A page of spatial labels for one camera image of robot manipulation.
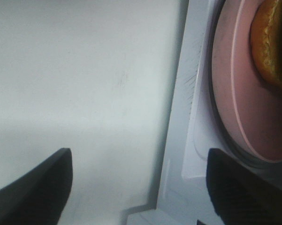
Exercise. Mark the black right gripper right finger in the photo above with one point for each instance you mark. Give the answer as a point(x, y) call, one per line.
point(240, 197)

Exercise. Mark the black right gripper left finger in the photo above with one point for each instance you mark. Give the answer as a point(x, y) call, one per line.
point(39, 196)

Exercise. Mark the pink round plate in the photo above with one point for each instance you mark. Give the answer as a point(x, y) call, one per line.
point(237, 82)

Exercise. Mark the toy hamburger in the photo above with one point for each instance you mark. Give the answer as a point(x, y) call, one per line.
point(266, 41)

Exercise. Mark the white microwave oven body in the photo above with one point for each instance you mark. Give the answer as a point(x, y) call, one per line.
point(220, 101)

